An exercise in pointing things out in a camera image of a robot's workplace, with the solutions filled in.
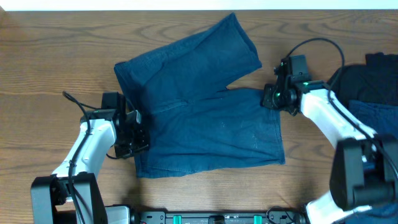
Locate blue garment on right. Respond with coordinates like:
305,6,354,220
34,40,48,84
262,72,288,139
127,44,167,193
345,100,397,224

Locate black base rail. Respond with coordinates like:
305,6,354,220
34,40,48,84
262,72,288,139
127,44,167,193
130,209,309,224

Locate black garment on right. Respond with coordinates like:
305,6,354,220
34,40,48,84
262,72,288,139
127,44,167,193
327,52,397,107

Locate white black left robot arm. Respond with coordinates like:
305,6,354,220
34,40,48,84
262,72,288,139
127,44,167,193
30,91,150,223

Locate dark blue denim shorts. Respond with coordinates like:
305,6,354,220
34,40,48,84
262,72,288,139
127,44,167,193
114,14,285,179

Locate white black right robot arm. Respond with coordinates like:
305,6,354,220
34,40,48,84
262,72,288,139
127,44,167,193
261,55,397,223

